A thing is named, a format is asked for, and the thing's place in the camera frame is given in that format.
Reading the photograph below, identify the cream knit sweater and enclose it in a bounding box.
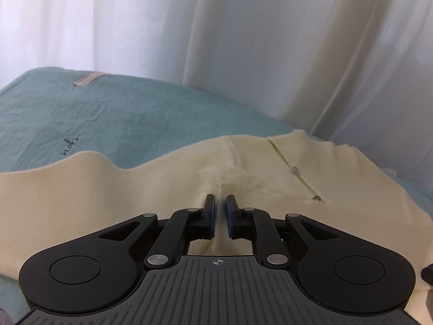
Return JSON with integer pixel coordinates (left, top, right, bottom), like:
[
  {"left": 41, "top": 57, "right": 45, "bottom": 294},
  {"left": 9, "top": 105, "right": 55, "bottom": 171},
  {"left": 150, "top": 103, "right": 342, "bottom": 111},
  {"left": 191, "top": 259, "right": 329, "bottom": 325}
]
[{"left": 1, "top": 130, "right": 432, "bottom": 320}]

